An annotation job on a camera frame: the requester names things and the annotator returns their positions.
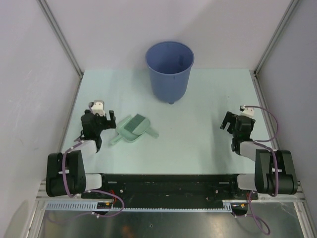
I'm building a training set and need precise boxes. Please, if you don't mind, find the light green hand brush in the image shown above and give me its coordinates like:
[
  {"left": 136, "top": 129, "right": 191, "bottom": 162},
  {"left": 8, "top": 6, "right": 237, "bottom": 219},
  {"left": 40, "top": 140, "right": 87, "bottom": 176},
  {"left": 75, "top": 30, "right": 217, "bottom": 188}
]
[{"left": 124, "top": 114, "right": 159, "bottom": 138}]

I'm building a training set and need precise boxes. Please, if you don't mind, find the aluminium frame post right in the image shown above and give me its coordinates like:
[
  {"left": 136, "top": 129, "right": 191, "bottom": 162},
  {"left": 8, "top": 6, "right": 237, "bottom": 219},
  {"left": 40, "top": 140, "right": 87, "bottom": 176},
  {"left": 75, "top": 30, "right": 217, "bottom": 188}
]
[{"left": 253, "top": 0, "right": 302, "bottom": 76}]

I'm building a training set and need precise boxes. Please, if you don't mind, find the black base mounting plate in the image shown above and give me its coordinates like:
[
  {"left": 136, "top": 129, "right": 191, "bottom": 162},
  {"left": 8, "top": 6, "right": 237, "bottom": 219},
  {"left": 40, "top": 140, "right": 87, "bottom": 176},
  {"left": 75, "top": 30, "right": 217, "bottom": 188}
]
[{"left": 81, "top": 173, "right": 260, "bottom": 200}]

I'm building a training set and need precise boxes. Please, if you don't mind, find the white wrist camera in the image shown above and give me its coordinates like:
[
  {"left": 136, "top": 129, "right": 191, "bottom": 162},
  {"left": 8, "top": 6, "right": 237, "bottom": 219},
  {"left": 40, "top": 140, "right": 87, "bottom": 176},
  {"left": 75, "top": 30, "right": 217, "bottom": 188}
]
[
  {"left": 240, "top": 105, "right": 255, "bottom": 118},
  {"left": 89, "top": 100, "right": 106, "bottom": 117}
]

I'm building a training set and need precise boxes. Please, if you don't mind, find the aluminium frame rail front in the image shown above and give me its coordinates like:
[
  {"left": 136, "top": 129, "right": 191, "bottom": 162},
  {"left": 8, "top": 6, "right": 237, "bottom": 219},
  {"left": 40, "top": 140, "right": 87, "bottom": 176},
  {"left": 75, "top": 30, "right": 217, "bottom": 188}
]
[{"left": 36, "top": 181, "right": 306, "bottom": 203}]

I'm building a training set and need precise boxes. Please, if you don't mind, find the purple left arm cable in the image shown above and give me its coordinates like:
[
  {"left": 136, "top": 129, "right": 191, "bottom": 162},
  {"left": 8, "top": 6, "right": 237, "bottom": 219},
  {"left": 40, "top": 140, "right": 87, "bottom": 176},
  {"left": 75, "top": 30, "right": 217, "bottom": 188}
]
[{"left": 47, "top": 101, "right": 125, "bottom": 225}]

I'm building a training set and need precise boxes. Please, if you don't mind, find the aluminium frame post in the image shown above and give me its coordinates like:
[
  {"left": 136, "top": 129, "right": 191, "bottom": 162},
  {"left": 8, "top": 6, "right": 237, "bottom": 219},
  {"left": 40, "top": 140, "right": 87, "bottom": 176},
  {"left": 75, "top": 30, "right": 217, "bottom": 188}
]
[
  {"left": 253, "top": 0, "right": 302, "bottom": 76},
  {"left": 37, "top": 0, "right": 84, "bottom": 79}
]

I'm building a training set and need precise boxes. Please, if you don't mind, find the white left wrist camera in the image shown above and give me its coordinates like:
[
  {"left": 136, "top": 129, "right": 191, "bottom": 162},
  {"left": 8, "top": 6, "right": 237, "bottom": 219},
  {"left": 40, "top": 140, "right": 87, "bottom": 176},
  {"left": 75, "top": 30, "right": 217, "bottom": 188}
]
[{"left": 89, "top": 100, "right": 106, "bottom": 117}]

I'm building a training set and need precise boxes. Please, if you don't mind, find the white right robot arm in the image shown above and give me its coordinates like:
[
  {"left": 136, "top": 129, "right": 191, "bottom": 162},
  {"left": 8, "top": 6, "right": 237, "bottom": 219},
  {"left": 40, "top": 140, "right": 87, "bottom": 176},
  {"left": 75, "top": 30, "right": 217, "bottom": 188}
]
[{"left": 220, "top": 111, "right": 298, "bottom": 199}]

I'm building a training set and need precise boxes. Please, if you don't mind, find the blue plastic waste bin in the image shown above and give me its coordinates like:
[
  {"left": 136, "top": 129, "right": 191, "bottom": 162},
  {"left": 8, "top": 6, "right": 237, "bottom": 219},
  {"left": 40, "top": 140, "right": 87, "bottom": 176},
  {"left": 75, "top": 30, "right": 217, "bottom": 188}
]
[{"left": 145, "top": 41, "right": 195, "bottom": 104}]

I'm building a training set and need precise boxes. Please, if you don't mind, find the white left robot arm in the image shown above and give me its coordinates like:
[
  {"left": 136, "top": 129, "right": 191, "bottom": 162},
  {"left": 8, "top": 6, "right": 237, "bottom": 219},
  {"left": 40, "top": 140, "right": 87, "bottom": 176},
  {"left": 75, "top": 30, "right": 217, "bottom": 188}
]
[{"left": 46, "top": 110, "right": 116, "bottom": 197}]

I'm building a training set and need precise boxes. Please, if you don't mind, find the aluminium frame post left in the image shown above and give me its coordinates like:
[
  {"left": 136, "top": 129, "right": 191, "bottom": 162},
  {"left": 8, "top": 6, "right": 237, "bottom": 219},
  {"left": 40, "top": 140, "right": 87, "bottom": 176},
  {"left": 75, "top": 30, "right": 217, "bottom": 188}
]
[{"left": 37, "top": 0, "right": 84, "bottom": 79}]

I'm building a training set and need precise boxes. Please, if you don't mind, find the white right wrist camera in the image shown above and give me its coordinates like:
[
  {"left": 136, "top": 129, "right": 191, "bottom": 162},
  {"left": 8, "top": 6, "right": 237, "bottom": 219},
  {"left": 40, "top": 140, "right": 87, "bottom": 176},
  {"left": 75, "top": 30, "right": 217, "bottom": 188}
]
[{"left": 240, "top": 105, "right": 255, "bottom": 118}]

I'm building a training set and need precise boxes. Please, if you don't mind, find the light green plastic dustpan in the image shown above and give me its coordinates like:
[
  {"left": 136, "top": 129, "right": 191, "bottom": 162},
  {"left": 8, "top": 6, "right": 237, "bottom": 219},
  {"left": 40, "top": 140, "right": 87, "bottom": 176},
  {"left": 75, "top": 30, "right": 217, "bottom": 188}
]
[{"left": 109, "top": 115, "right": 141, "bottom": 146}]

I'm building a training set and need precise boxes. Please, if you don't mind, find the white cable duct strip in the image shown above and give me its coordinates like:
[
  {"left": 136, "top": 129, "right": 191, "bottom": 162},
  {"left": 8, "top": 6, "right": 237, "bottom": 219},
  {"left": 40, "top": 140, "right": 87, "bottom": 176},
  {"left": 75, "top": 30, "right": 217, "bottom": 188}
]
[{"left": 46, "top": 201, "right": 232, "bottom": 213}]

